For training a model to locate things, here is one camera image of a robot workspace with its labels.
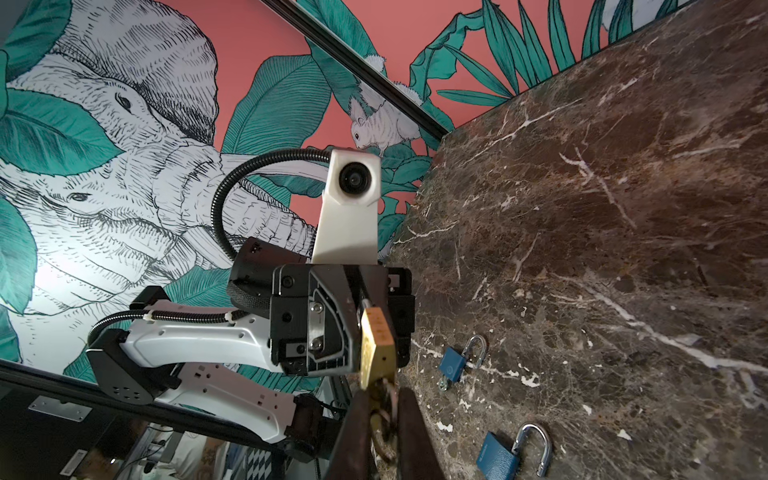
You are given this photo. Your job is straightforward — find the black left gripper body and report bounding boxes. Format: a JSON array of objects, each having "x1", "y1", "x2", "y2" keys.
[{"x1": 227, "y1": 238, "x2": 415, "y2": 377}]

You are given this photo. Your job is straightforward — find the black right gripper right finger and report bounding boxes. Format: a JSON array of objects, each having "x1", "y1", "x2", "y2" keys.
[{"x1": 397, "y1": 388, "x2": 446, "y2": 480}]

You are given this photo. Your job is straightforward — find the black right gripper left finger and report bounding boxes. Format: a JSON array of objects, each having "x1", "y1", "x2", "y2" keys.
[{"x1": 324, "y1": 390, "x2": 371, "y2": 480}]

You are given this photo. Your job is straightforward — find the brass padlock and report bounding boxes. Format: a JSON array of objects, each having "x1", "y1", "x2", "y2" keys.
[{"x1": 360, "y1": 306, "x2": 397, "y2": 390}]

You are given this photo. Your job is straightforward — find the blue padlock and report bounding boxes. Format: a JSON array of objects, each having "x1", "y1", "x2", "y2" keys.
[
  {"x1": 438, "y1": 334, "x2": 488, "y2": 392},
  {"x1": 476, "y1": 423, "x2": 553, "y2": 480}
]

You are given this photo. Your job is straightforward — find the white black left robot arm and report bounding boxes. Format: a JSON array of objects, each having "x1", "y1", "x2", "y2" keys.
[{"x1": 86, "y1": 238, "x2": 415, "y2": 462}]

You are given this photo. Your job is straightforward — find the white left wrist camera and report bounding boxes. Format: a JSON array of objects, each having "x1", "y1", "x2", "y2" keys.
[{"x1": 311, "y1": 149, "x2": 382, "y2": 265}]

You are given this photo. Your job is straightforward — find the black corrugated left cable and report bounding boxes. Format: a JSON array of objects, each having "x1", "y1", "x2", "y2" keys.
[{"x1": 211, "y1": 147, "x2": 332, "y2": 262}]

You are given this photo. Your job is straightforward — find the black left corner frame post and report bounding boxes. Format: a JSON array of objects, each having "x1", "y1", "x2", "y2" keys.
[{"x1": 264, "y1": 0, "x2": 449, "y2": 140}]

